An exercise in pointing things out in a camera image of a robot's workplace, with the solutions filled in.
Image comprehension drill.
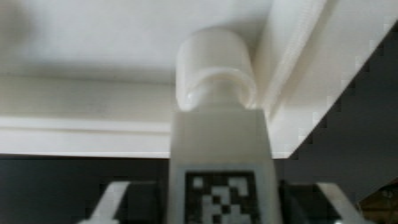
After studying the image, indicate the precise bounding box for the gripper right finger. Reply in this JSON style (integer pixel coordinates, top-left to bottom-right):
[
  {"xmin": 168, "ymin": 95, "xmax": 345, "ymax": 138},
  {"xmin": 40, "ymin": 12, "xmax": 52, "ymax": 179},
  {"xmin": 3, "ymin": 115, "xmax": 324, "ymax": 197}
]
[{"xmin": 319, "ymin": 183, "xmax": 374, "ymax": 224}]

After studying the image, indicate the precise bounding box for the white square table top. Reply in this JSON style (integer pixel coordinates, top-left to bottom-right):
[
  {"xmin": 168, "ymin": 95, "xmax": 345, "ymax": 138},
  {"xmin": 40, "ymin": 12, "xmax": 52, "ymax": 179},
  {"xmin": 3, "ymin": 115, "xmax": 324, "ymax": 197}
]
[{"xmin": 0, "ymin": 0, "xmax": 398, "ymax": 158}]

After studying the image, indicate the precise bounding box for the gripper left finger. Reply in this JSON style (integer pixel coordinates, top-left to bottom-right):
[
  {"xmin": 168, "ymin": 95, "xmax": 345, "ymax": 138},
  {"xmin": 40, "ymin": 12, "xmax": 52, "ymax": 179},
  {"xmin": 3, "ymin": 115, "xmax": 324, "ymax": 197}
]
[{"xmin": 77, "ymin": 181, "xmax": 130, "ymax": 224}]

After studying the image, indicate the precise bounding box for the white table leg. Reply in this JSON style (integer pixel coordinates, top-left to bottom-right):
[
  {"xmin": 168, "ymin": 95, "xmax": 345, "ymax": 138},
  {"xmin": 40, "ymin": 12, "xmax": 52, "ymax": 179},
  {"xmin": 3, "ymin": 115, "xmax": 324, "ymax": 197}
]
[{"xmin": 168, "ymin": 80, "xmax": 283, "ymax": 224}]

